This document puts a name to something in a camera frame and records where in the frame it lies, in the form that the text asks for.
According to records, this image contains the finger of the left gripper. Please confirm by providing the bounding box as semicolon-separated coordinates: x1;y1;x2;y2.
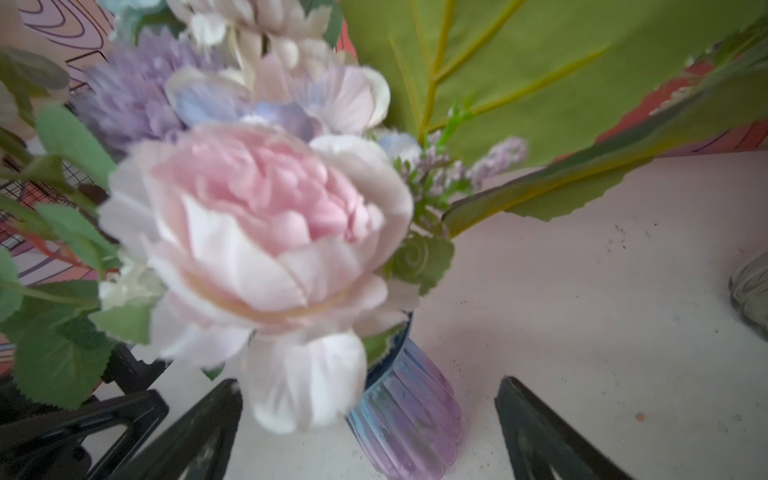
1;390;169;479

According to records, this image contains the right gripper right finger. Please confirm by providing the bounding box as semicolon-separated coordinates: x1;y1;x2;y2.
495;376;630;480

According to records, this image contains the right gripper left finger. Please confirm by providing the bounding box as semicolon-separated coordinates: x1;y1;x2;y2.
110;379;243;480

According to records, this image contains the purple glass vase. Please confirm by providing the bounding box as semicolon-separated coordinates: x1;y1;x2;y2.
346;312;463;479

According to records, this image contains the clear glass vase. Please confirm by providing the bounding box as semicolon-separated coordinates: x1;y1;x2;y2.
728;250;767;341

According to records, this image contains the blue hydrangea flower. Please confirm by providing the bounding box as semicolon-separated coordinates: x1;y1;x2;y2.
341;1;767;235

